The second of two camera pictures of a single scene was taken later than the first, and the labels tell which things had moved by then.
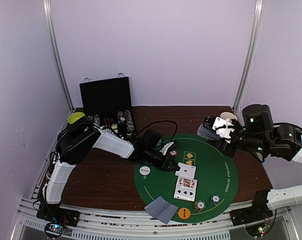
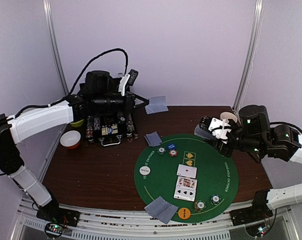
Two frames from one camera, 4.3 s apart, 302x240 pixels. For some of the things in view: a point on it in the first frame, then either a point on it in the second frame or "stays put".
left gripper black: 166,163 -> 130,103
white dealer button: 144,170 stays put
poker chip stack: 215,199 stays put
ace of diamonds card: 186,170 stays put
